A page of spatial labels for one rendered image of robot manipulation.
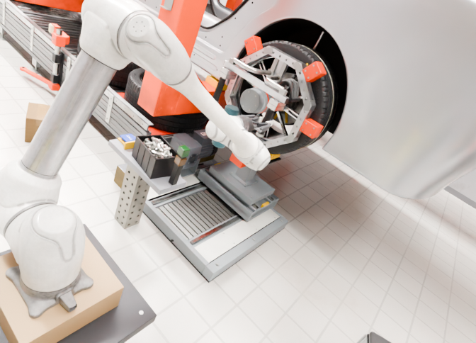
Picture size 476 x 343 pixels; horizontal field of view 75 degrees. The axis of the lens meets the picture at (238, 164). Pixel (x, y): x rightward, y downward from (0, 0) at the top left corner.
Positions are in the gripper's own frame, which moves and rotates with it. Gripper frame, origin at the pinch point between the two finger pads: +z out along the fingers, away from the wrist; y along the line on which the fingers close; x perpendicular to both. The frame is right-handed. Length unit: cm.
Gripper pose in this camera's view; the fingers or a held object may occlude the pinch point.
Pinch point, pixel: (265, 121)
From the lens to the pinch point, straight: 158.3
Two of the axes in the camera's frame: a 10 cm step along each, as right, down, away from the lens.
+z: 6.0, -1.9, 7.8
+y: 7.1, 5.7, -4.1
